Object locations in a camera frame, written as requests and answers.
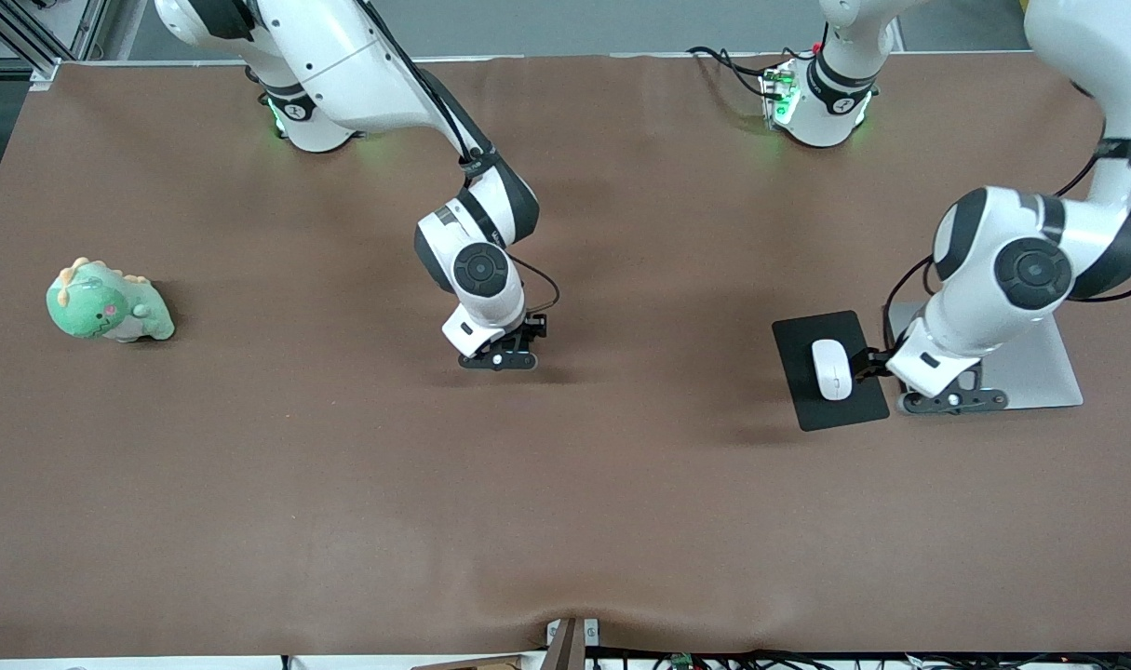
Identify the white computer mouse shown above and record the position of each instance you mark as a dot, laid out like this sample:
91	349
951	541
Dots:
831	370

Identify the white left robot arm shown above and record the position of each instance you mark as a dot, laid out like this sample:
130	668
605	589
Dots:
989	233

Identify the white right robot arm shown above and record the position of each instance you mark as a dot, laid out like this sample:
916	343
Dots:
342	65

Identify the black mouse pad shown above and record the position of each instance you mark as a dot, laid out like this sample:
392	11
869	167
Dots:
793	391

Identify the silver laptop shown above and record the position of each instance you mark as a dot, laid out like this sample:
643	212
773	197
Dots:
1040	372

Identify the brown table cloth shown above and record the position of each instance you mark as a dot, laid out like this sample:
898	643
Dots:
342	512

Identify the left base box green light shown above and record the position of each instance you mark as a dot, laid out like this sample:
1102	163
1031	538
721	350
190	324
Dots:
781	93

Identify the green dinosaur plush toy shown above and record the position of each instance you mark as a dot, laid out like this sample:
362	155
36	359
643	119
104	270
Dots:
90	307

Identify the metal table edge bracket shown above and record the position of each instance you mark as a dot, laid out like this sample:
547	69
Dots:
565	647

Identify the aluminium frame profile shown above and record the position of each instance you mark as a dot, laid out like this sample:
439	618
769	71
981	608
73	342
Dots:
88	28

